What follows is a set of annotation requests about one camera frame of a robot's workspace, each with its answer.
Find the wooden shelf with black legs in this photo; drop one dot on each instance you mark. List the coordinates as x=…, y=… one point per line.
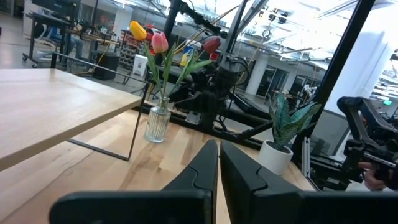
x=56, y=102

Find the black storage bin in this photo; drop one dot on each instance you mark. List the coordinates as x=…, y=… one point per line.
x=107, y=65

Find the black aluminium rig frame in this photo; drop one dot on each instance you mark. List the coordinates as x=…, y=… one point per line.
x=339, y=62

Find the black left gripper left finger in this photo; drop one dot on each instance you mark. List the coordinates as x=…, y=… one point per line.
x=186, y=199

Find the person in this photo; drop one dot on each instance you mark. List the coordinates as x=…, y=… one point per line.
x=76, y=43

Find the yellow tulip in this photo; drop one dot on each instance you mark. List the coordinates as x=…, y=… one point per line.
x=137, y=30

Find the snake plant in white pot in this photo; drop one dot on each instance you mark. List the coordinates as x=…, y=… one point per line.
x=273, y=158

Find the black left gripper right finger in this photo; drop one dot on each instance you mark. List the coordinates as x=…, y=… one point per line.
x=248, y=199

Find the small ribbed glass vase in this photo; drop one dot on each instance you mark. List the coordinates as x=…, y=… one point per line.
x=157, y=124

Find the person's hand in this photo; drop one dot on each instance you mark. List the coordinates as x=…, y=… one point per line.
x=373, y=182

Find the dark red tulip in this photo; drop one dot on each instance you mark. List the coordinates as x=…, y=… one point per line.
x=212, y=44

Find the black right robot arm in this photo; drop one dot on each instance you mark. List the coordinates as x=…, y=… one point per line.
x=214, y=93

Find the pink tulip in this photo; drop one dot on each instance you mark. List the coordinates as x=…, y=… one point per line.
x=160, y=42

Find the white box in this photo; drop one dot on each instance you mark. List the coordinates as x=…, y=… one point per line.
x=140, y=65

